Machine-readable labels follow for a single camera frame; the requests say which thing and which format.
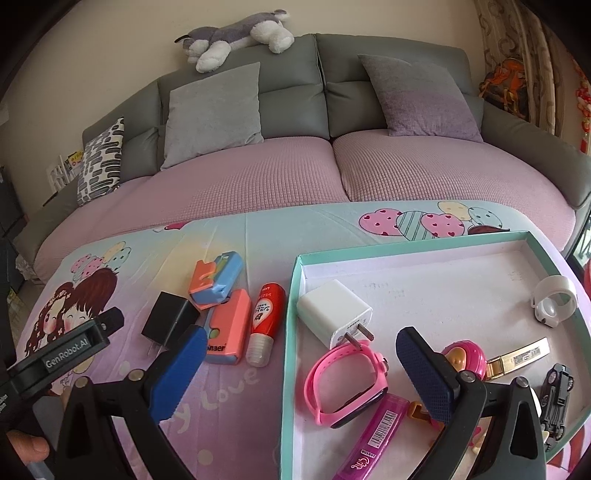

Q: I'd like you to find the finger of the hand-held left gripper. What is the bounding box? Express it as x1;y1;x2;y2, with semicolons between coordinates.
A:
95;308;124;334

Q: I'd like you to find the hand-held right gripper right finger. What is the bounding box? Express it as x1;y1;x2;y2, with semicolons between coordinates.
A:
396;326;548;480

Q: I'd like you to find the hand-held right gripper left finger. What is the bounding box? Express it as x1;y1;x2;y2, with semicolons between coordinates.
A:
48;324;208;480

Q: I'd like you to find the pink helmet toy figurine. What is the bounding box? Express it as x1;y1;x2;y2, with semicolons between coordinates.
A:
406;340;489;457

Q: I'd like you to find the pink smartwatch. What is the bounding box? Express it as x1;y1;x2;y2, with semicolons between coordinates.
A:
303;344;390;428

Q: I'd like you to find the black charger plug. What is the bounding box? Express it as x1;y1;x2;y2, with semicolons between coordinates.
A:
141;292;200;356

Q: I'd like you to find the teal rimmed cardboard box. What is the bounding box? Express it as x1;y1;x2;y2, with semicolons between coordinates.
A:
277;230;591;480

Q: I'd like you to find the white charger plug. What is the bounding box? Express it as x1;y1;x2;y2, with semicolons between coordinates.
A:
297;280;373;354

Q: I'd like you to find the black toy car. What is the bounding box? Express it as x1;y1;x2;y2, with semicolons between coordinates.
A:
538;363;577;453

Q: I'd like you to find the white smartwatch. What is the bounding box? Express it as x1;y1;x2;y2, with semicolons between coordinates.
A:
531;274;578;328

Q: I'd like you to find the person's left hand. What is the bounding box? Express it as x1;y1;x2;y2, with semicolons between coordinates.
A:
7;431;51;464

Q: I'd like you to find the pink and orange correction tape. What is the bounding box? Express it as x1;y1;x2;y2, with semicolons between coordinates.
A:
203;289;252;365

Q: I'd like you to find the printed cartoon blanket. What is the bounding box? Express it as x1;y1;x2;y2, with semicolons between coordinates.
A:
21;198;591;480

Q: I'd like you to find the red glue tube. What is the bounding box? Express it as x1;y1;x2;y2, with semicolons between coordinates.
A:
246;282;287;367

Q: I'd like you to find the orange blue toy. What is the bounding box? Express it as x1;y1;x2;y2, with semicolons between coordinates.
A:
188;251;245;310

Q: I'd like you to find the dark cabinet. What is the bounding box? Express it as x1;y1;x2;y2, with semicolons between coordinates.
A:
0;166;26;238

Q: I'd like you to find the white side rack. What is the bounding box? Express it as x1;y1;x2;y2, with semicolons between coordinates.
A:
46;150;86;191

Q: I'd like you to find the black and white patterned pillow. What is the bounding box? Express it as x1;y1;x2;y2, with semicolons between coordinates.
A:
76;117;125;207

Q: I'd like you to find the pink sofa cover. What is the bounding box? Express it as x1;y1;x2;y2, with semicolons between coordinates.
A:
34;124;578;282

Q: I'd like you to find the light grey pillow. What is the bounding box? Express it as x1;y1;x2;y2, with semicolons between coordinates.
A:
160;61;265;170

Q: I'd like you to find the purple grey pillow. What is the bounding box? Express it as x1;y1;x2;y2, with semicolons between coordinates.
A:
358;54;484;143

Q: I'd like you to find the orange hanging decoration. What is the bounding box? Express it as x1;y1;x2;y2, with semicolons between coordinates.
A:
479;59;528;116

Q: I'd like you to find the grey sofa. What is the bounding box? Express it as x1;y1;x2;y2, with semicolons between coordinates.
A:
14;33;591;259

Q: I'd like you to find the red knot decoration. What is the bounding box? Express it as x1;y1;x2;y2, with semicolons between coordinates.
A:
574;60;591;153

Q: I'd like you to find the grey white plush dog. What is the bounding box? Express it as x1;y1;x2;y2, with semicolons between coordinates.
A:
174;9;295;73

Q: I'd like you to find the patterned beige curtain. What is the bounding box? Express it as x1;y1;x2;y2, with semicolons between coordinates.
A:
475;0;578;139

